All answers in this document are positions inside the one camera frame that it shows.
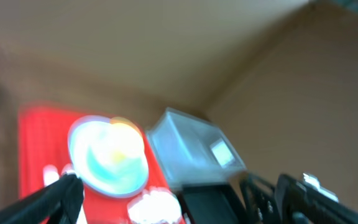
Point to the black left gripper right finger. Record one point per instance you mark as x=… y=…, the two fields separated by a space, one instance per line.
x=300 y=203

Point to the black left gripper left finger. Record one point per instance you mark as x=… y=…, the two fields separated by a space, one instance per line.
x=45 y=204

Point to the yellow plastic cup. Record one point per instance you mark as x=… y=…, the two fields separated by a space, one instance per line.
x=127 y=141

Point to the white napkin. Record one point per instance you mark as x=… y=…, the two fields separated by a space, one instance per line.
x=155 y=206

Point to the white plastic fork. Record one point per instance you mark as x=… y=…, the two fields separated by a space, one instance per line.
x=50 y=175

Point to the white plastic spoon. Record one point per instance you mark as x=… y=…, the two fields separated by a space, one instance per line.
x=74 y=197

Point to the light blue plate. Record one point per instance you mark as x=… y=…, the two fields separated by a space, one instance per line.
x=89 y=141

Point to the red plastic tray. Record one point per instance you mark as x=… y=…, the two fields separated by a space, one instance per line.
x=43 y=140

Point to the clear plastic bin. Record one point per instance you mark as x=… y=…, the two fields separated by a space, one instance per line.
x=192 y=151

